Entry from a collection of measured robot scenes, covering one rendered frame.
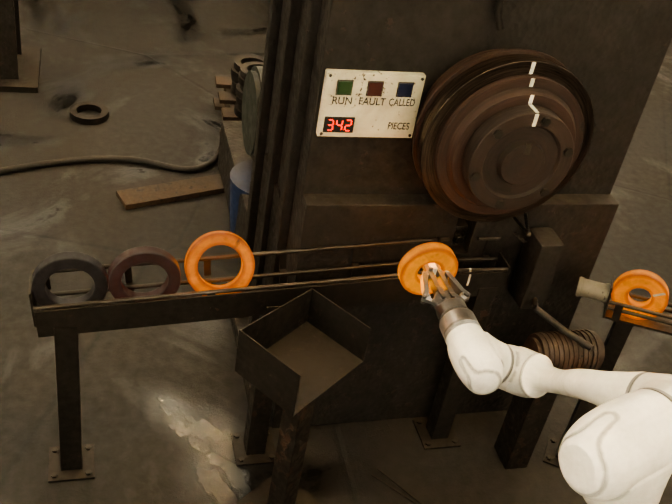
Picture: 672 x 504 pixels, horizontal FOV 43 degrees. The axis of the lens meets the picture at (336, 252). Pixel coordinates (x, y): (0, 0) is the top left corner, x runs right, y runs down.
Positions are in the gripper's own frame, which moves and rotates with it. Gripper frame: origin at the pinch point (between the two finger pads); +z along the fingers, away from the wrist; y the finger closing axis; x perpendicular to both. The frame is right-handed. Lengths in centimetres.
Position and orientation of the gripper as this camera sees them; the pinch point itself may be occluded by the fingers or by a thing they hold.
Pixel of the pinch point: (429, 264)
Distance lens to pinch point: 221.0
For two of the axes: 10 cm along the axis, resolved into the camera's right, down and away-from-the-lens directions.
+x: 1.6, -7.7, -6.2
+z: -2.3, -6.4, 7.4
